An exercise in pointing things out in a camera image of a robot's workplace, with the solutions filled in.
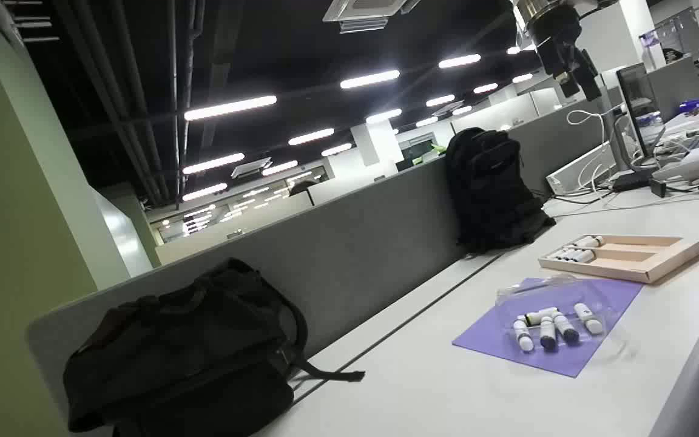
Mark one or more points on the purple mat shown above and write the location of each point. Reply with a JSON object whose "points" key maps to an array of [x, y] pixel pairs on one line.
{"points": [[553, 324]]}

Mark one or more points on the black backpack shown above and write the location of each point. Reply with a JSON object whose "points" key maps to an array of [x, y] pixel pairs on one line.
{"points": [[494, 206], [207, 361]]}

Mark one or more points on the black backpack near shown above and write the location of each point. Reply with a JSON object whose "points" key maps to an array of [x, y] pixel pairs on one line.
{"points": [[207, 361]]}

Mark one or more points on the wooden tray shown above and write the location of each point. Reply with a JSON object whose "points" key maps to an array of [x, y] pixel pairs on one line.
{"points": [[630, 259]]}

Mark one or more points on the grey desk partition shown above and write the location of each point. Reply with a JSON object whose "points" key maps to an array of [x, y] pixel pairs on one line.
{"points": [[340, 264]]}

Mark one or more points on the green pillar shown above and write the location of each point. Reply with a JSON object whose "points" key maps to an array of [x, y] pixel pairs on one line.
{"points": [[56, 252]]}

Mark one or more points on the white bottle in box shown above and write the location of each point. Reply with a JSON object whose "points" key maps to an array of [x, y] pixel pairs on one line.
{"points": [[588, 319], [566, 330], [547, 333], [524, 337]]}

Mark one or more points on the computer monitor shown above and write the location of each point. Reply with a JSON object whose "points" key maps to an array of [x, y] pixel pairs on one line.
{"points": [[646, 128]]}

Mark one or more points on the black backpack far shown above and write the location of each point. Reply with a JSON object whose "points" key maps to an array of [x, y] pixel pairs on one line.
{"points": [[494, 206]]}

